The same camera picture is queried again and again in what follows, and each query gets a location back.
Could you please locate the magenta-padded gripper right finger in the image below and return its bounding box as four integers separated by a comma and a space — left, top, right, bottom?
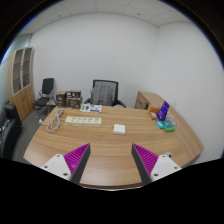
131, 143, 183, 185

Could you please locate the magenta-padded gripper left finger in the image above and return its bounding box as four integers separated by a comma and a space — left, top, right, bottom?
40, 142, 92, 185

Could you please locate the white charger block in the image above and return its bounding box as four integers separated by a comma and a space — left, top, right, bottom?
112, 123, 127, 136

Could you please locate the green small box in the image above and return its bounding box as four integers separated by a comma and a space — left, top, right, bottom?
162, 120, 177, 133

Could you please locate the cream power strip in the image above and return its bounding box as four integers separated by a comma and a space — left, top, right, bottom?
64, 115, 103, 128

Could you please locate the purple standing card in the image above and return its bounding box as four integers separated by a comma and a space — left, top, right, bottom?
156, 100, 171, 122

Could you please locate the orange box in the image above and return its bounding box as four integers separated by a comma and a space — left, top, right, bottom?
147, 105, 161, 115

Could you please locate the large dark cardboard box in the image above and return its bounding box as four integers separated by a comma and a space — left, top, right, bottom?
65, 96, 84, 110

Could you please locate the printed paper sheet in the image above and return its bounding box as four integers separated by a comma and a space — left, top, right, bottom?
79, 103, 103, 114

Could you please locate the tall dark cardboard box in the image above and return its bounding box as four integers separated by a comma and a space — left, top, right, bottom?
55, 91, 68, 108

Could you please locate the wooden side desk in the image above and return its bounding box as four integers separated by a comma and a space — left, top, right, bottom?
133, 90, 166, 111

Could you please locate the small dark cardboard box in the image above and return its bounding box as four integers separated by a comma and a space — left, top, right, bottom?
65, 89, 83, 100

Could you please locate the wooden cabinet with glass doors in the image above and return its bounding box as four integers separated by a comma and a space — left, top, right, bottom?
7, 46, 35, 123

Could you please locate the black visitor chair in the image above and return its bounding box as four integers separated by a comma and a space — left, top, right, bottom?
34, 77, 57, 118

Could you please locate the grey backpack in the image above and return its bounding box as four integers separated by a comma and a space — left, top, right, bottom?
90, 85, 115, 106

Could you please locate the black mesh office chair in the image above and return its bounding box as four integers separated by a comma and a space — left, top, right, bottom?
83, 79, 128, 109

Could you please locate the white coiled power cable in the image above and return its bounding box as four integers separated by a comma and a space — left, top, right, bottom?
38, 107, 65, 134

